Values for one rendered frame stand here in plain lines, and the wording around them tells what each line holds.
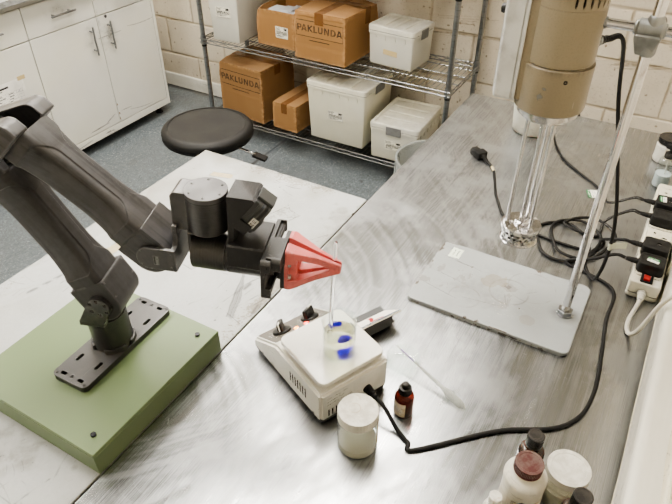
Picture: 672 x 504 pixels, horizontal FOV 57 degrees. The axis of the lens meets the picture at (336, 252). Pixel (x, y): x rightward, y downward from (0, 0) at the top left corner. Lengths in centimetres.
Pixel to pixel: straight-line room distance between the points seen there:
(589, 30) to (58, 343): 93
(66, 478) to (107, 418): 9
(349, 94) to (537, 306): 212
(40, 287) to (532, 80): 96
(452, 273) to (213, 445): 56
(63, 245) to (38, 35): 252
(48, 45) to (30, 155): 259
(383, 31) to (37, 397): 240
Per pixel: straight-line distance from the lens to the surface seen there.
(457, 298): 117
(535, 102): 95
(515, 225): 110
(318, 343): 96
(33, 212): 92
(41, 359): 110
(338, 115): 322
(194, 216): 81
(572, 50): 92
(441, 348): 109
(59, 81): 350
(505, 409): 103
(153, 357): 104
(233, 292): 119
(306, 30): 314
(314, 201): 143
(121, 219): 85
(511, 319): 115
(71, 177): 85
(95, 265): 95
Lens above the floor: 169
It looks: 38 degrees down
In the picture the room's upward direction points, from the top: straight up
